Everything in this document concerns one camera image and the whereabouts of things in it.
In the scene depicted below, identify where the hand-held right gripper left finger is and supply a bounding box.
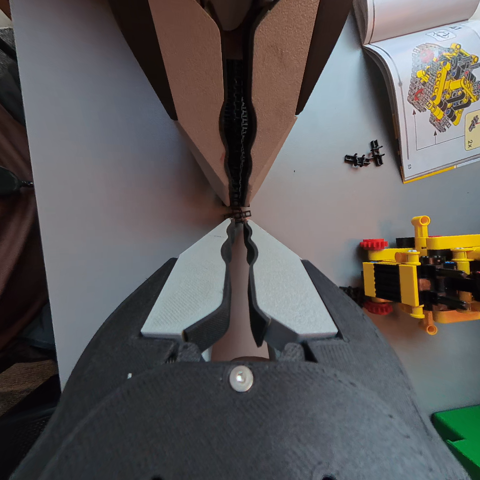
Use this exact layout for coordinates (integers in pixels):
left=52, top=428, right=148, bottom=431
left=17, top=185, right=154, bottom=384
left=141, top=218, right=237, bottom=352

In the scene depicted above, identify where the badge reel lanyard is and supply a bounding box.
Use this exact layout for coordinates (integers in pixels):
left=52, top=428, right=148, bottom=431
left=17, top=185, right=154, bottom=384
left=0, top=167, right=34, bottom=197

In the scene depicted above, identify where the pile of track pieces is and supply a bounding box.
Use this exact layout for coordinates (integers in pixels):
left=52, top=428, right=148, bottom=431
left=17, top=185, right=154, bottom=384
left=344, top=140, right=385, bottom=168

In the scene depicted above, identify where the yellow lego bulldozer model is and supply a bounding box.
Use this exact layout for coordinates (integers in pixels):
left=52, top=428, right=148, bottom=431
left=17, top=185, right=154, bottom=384
left=360, top=215, right=480, bottom=335

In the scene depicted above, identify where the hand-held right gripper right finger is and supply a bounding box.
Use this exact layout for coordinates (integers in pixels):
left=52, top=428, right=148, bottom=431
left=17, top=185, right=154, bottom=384
left=244, top=220, right=339, bottom=353

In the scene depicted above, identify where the lego instruction booklet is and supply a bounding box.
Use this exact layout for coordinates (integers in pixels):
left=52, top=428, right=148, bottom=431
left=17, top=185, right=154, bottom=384
left=352, top=0, right=480, bottom=184

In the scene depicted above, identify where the person's torso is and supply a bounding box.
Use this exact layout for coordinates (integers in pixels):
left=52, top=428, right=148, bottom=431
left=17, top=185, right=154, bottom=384
left=0, top=105, right=49, bottom=351

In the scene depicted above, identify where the green plastic bin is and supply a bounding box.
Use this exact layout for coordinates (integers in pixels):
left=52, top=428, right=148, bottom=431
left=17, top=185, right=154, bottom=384
left=431, top=405, right=480, bottom=480

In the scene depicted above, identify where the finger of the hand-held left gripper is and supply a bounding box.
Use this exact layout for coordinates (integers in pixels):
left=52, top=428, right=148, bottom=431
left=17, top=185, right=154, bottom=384
left=245, top=0, right=322, bottom=206
left=148, top=0, right=231, bottom=207

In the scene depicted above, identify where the black lego track strip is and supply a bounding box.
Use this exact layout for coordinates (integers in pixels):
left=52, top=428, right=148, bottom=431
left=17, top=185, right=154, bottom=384
left=221, top=58, right=253, bottom=208
left=339, top=285, right=365, bottom=308

